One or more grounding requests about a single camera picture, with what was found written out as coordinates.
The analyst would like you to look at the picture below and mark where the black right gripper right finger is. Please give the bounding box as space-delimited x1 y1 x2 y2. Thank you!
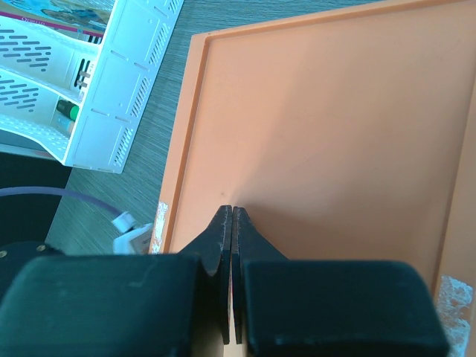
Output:
232 206 288 344

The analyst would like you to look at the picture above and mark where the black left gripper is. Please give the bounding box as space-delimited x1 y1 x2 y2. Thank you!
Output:
0 211 153 291

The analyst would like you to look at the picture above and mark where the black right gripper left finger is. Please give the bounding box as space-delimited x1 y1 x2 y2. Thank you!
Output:
179 205 233 344

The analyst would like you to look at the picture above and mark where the orange drawer cabinet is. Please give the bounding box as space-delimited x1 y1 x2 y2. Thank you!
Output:
148 0 476 357

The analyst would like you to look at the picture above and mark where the black binder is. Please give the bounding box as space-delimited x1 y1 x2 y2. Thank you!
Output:
0 151 74 246

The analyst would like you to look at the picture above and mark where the green marker in organizer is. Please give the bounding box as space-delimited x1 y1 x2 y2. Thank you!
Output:
56 100 80 121

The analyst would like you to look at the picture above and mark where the white mesh file organizer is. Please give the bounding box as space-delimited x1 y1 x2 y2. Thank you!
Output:
1 1 183 173

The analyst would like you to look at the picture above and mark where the pink magazine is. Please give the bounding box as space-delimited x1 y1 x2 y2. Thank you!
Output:
1 0 115 38

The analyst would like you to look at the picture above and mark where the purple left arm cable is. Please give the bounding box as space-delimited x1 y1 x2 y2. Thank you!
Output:
0 186 123 220

